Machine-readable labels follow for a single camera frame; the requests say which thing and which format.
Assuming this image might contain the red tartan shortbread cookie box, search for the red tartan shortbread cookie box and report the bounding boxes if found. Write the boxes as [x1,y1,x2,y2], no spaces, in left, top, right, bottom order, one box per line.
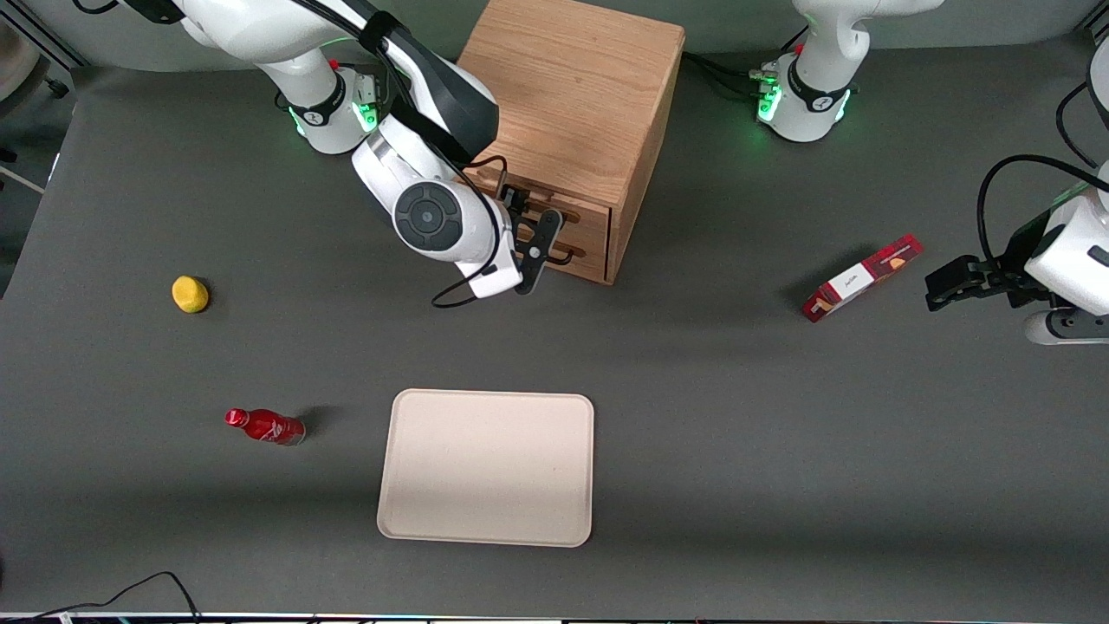
[801,234,924,323]

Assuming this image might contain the black cables at arm base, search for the black cables at arm base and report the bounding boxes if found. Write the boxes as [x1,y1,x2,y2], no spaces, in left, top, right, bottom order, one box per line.
[680,26,811,103]

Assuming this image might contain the red bottle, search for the red bottle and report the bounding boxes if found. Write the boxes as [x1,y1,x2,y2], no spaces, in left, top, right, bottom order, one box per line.
[225,407,306,447]

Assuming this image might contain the wooden drawer cabinet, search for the wooden drawer cabinet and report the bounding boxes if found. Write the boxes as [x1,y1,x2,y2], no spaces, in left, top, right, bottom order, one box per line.
[455,0,687,287]

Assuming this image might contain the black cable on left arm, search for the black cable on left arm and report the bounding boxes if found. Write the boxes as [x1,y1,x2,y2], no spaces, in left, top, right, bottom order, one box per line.
[977,82,1109,261]

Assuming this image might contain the thin black cable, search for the thin black cable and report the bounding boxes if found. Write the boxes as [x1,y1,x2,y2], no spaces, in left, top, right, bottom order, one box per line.
[35,571,202,621]

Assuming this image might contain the beige plastic tray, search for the beige plastic tray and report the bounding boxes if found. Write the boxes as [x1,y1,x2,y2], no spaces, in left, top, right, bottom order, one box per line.
[377,389,595,549]

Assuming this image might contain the wooden drawer with black handle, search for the wooden drawer with black handle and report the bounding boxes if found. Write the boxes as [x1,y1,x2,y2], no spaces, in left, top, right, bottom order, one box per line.
[472,160,614,248]
[520,227,612,285]

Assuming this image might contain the yellow lemon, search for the yellow lemon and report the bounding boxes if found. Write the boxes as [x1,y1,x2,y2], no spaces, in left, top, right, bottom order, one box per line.
[172,276,210,314]

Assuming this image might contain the black caster stand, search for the black caster stand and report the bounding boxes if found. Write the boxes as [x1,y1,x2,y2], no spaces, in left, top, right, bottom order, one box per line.
[0,0,88,98]

